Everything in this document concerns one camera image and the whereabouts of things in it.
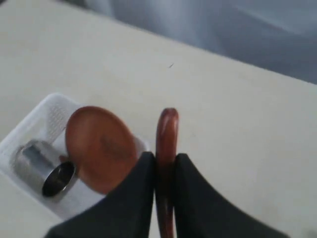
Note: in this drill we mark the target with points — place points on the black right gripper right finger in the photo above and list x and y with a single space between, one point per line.
202 212

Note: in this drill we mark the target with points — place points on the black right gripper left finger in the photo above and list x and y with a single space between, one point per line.
124 213

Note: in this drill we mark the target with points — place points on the brown wooden spoon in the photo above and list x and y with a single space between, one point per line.
166 144

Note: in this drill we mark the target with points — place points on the white plastic perforated basket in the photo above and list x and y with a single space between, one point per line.
47 122

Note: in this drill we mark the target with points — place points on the brown round plate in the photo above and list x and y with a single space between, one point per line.
101 146

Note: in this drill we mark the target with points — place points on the shiny metal cup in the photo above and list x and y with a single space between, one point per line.
38 164

